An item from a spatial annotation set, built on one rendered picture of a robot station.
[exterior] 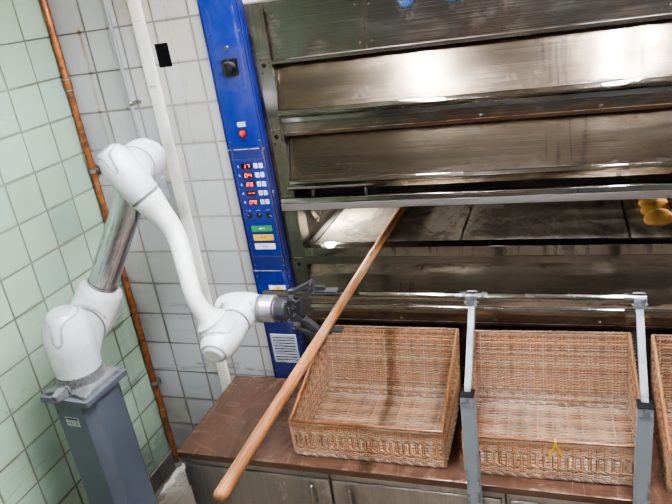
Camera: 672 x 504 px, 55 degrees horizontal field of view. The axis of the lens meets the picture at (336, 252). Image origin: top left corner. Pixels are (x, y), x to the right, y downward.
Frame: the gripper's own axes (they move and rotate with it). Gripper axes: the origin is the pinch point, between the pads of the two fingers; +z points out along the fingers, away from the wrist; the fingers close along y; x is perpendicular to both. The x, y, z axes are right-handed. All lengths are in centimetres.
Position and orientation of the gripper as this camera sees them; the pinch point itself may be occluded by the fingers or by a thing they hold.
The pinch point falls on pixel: (336, 310)
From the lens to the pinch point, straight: 202.3
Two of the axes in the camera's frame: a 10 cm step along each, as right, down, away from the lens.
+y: 1.4, 9.2, 3.7
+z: 9.4, -0.1, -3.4
